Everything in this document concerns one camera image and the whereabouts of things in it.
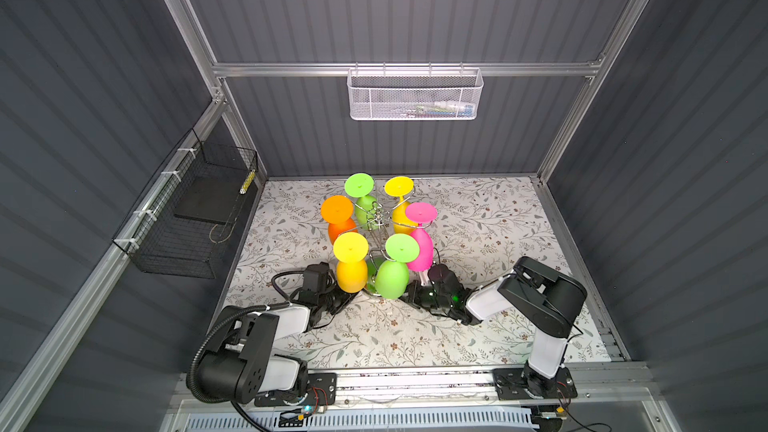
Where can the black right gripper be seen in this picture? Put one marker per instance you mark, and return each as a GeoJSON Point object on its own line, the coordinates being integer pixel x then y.
{"type": "Point", "coordinates": [413, 297]}

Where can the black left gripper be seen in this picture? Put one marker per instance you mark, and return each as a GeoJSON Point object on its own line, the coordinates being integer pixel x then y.
{"type": "Point", "coordinates": [345, 300]}

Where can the green wine glass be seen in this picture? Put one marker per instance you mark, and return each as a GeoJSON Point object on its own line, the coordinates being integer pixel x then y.
{"type": "Point", "coordinates": [360, 186]}
{"type": "Point", "coordinates": [393, 275]}

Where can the pink wine glass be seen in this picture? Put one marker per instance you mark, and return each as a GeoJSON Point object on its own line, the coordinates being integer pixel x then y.
{"type": "Point", "coordinates": [422, 214]}

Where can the chrome wine glass rack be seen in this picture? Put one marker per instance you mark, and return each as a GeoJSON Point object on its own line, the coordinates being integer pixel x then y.
{"type": "Point", "coordinates": [377, 255]}

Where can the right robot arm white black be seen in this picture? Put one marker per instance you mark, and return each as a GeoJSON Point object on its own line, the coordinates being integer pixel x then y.
{"type": "Point", "coordinates": [549, 299]}

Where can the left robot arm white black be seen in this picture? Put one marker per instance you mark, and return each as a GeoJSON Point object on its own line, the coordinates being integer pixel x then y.
{"type": "Point", "coordinates": [237, 361]}

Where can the front yellow wine glass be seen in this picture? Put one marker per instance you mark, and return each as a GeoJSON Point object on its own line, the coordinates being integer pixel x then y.
{"type": "Point", "coordinates": [351, 250]}

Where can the yellow wine glass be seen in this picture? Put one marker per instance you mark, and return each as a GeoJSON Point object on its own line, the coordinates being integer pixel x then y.
{"type": "Point", "coordinates": [399, 188]}
{"type": "Point", "coordinates": [351, 250]}

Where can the orange wine glass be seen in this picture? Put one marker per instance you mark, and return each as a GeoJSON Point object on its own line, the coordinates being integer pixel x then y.
{"type": "Point", "coordinates": [337, 211]}

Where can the back yellow wine glass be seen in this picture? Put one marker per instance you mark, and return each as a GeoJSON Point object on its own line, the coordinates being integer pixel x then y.
{"type": "Point", "coordinates": [399, 188]}

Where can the yellow marker in basket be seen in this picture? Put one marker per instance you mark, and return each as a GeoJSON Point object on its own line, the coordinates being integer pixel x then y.
{"type": "Point", "coordinates": [247, 182]}

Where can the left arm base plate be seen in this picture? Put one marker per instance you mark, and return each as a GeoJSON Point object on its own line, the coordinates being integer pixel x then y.
{"type": "Point", "coordinates": [316, 389]}

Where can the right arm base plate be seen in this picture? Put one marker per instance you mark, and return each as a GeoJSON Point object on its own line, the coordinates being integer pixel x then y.
{"type": "Point", "coordinates": [534, 383]}

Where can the white vented cable duct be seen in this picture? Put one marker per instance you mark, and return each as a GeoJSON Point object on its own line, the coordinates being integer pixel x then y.
{"type": "Point", "coordinates": [404, 419]}

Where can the black wire basket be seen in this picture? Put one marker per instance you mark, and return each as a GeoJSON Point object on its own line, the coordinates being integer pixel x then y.
{"type": "Point", "coordinates": [194, 216]}

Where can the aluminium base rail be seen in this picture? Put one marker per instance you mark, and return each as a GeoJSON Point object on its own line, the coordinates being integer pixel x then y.
{"type": "Point", "coordinates": [593, 381]}

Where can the white wire mesh basket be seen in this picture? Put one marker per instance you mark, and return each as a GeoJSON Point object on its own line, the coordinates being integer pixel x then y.
{"type": "Point", "coordinates": [414, 93]}

